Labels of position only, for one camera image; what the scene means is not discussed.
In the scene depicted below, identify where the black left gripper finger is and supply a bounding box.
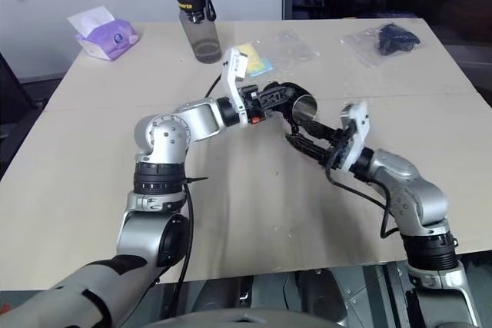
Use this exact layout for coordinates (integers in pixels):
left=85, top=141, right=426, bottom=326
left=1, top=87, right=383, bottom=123
left=264, top=81, right=305, bottom=96
left=266, top=93, right=297, bottom=114

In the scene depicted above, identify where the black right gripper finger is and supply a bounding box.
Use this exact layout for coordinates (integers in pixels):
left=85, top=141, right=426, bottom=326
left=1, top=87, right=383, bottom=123
left=296, top=120, right=342, bottom=141
left=285, top=134, right=332, bottom=164

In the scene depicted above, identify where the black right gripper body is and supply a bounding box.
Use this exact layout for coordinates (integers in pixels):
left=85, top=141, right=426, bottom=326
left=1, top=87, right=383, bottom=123
left=321, top=127, right=357, bottom=171

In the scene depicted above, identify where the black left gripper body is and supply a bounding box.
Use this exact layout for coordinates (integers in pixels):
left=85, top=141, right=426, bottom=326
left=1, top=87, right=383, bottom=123
left=237, top=84, right=274, bottom=127

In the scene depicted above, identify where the metal cup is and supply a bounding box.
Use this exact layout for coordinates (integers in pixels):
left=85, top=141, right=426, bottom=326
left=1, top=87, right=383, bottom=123
left=291, top=93, right=320, bottom=122

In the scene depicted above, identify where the yellow and blue packet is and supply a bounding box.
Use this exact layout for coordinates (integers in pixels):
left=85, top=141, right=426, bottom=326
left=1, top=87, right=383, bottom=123
left=237, top=44, right=275, bottom=78

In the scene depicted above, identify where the empty clear plastic bag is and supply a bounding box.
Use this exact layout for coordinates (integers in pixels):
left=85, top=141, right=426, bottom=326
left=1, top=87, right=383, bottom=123
left=268, top=29, right=321, bottom=63

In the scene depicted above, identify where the grey water bottle black lid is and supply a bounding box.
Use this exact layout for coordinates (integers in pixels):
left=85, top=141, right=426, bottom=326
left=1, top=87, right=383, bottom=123
left=171, top=0, right=224, bottom=65

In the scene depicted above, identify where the black folded fabric item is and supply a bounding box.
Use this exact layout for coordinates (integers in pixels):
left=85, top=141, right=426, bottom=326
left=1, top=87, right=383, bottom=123
left=377, top=23, right=422, bottom=57

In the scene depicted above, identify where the purple tissue pack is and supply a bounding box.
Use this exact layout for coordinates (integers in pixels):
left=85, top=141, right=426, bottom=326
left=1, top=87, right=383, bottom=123
left=66, top=5, right=140, bottom=62

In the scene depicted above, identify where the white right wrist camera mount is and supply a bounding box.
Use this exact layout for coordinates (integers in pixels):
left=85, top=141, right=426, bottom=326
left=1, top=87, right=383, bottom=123
left=339, top=101, right=371, bottom=172

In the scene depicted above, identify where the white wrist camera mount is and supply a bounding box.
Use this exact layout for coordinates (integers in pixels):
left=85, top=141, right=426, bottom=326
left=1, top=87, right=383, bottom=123
left=339, top=101, right=371, bottom=172
left=221, top=46, right=251, bottom=129

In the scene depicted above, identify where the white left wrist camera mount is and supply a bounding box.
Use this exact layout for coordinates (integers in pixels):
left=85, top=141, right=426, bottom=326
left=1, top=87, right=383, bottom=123
left=221, top=46, right=251, bottom=129

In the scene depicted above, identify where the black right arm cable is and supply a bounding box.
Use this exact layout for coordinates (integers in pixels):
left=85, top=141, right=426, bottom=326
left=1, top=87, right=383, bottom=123
left=325, top=158, right=399, bottom=240

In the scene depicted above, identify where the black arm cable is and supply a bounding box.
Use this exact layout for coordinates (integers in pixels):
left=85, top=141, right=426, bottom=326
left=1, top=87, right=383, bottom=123
left=325, top=158, right=399, bottom=240
left=175, top=76, right=223, bottom=297

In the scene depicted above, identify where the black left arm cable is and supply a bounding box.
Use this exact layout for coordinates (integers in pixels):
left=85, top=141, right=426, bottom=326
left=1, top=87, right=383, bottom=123
left=175, top=76, right=223, bottom=297

